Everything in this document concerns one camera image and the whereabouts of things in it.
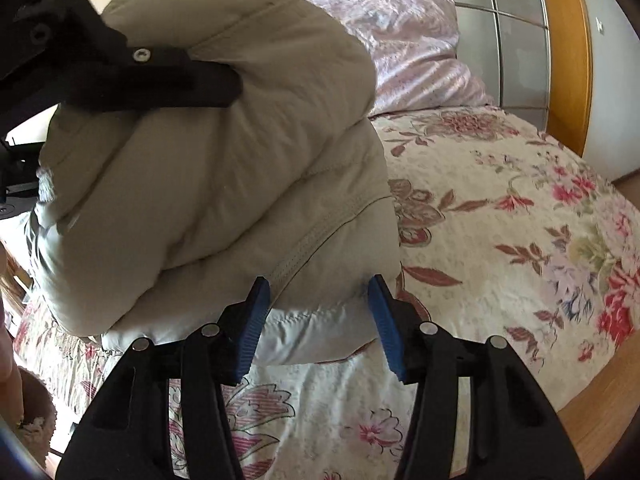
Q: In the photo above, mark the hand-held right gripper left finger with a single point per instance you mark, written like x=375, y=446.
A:
x=250, y=330

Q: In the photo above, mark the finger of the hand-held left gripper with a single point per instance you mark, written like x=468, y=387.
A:
x=165, y=80
x=20, y=200

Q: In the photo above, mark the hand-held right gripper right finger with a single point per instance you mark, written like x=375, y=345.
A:
x=387, y=330

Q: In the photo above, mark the white puffer jacket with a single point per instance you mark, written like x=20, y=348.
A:
x=225, y=185

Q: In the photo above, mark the floral bed sheet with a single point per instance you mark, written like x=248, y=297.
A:
x=500, y=260

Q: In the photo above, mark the person's beige fleece coat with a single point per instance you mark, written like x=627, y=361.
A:
x=37, y=410

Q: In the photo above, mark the pink floral pillow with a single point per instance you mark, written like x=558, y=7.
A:
x=415, y=60

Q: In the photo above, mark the wooden framed frosted glass panel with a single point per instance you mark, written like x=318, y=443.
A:
x=520, y=35

